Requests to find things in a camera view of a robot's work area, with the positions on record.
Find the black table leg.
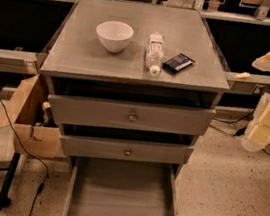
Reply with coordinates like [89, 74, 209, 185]
[0, 153, 21, 211]

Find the clear plastic water bottle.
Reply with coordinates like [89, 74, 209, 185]
[145, 31, 165, 77]

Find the black floor cable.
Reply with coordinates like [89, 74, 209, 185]
[0, 94, 61, 216]

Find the white ceramic bowl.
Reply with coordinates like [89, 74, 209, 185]
[96, 21, 134, 53]

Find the grey middle drawer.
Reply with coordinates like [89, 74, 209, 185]
[60, 135, 194, 164]

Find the brown cardboard box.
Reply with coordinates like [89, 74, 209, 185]
[0, 74, 61, 159]

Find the black power adapter cable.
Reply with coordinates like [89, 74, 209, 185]
[207, 102, 257, 141]

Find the small yellow foam piece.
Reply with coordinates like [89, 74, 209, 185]
[235, 72, 250, 79]

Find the grey open bottom drawer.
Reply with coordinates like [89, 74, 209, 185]
[62, 157, 178, 216]

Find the grey top drawer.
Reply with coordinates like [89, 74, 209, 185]
[48, 95, 215, 135]

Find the grey wooden drawer cabinet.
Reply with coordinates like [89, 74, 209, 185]
[27, 0, 242, 181]

